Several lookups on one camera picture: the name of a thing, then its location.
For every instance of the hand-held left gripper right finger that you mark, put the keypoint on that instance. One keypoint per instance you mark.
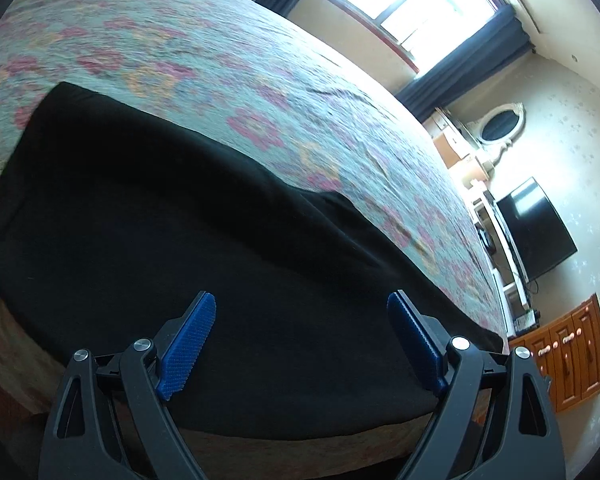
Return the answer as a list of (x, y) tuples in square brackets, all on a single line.
[(414, 342)]

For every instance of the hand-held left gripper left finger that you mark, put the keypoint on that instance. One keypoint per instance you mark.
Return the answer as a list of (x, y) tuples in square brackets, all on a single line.
[(189, 347)]

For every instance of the black pants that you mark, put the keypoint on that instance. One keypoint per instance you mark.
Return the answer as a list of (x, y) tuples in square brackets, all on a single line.
[(205, 260)]

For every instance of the small black box device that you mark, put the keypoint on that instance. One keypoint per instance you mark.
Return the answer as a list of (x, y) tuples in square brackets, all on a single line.
[(526, 321)]

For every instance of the white television stand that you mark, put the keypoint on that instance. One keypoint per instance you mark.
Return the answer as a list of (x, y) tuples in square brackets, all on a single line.
[(505, 260)]

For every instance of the orange wooden cabinet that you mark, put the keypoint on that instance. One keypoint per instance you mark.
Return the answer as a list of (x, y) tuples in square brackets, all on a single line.
[(570, 355)]

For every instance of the black flat television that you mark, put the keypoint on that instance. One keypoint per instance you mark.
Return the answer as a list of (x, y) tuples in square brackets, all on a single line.
[(535, 230)]

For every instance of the light wooden dresser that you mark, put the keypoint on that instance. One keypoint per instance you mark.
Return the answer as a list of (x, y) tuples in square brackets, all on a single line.
[(452, 147)]

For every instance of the floral bedspread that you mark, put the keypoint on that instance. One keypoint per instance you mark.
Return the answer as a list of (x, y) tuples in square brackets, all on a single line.
[(205, 55)]

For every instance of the oval mirror white frame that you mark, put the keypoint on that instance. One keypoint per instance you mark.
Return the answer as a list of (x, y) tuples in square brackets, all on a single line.
[(500, 125)]

